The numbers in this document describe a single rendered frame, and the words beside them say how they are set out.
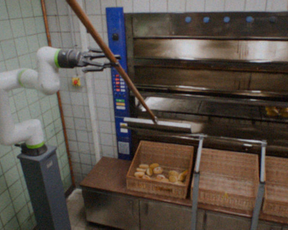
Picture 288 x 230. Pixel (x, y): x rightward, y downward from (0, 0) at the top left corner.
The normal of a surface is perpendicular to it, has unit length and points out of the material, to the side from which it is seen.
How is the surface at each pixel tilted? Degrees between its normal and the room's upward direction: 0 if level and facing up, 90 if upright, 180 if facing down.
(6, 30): 90
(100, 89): 90
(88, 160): 90
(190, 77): 70
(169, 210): 90
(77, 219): 0
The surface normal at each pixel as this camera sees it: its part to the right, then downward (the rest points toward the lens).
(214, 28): -0.29, 0.40
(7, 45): 0.95, 0.10
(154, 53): -0.29, 0.06
